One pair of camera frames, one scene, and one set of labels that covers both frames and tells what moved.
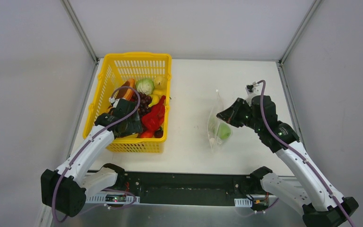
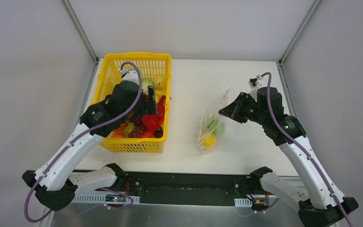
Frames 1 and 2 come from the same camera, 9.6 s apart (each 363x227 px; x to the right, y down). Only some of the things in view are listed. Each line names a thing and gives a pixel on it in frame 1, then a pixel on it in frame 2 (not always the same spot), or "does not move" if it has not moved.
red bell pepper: [155, 118] does not move
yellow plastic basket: [116, 68] does not move
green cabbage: [144, 85] does not move
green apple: [224, 131] to [217, 127]
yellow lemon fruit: [133, 136] to [209, 141]
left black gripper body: [134, 126] to [150, 104]
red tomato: [147, 134] does not move
